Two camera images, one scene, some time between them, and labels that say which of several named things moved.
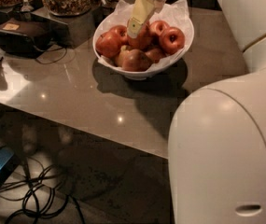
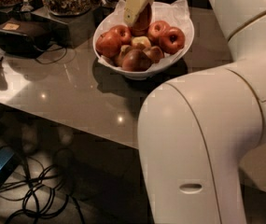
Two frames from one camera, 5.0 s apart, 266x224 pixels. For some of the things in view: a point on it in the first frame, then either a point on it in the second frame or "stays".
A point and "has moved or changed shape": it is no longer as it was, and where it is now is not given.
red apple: (144, 39) has moved or changed shape
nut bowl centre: (67, 0) stays
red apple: (172, 39) stays
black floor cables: (45, 193) stays
